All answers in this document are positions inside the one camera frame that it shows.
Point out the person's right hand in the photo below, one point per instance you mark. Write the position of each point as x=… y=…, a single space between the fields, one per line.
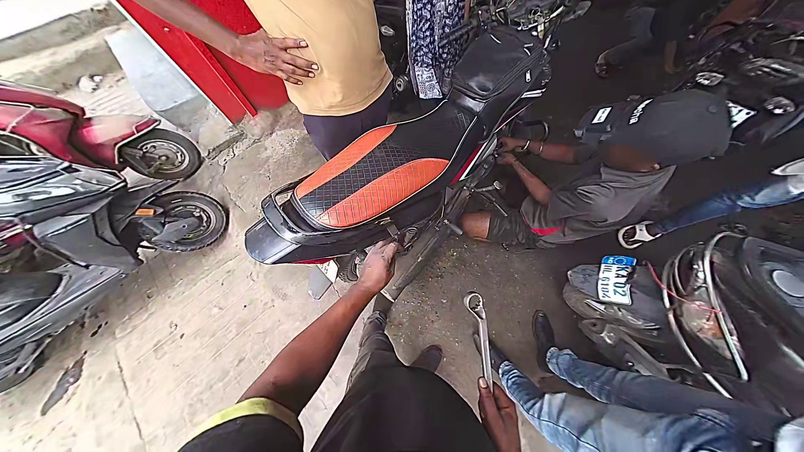
x=500 y=417

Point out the person's left hand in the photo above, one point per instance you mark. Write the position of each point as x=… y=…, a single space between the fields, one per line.
x=377 y=267

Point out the person's left fingers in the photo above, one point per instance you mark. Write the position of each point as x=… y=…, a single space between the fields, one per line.
x=389 y=247

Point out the person's right thumb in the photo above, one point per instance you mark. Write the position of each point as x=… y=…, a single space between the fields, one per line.
x=484 y=392

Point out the person's right fingers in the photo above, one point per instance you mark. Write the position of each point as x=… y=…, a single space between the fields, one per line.
x=504 y=399

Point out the person's left forearm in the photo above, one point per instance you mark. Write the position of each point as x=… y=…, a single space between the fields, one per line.
x=320 y=348

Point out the motorcycle with orange black seat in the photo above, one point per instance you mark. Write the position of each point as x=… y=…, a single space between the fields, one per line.
x=377 y=182

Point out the person's body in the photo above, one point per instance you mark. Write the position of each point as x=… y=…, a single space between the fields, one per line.
x=402 y=414

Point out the white blue licence plate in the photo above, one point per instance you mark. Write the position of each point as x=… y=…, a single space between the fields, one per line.
x=615 y=280

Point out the blue white patterned cloth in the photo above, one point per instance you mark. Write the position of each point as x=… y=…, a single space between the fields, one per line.
x=430 y=50

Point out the black tank bag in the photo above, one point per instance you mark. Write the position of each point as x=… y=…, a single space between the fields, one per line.
x=493 y=63

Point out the red metal panel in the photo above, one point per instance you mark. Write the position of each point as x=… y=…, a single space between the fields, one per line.
x=220 y=63

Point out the dark motorcycle with chrome guard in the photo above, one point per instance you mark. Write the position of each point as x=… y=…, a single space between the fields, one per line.
x=741 y=314

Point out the grey scooter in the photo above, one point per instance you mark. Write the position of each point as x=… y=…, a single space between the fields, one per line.
x=81 y=232

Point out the black cap with white print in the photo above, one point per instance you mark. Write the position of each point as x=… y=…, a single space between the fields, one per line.
x=678 y=125

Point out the red scooter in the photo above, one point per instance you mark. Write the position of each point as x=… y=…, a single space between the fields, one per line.
x=88 y=135

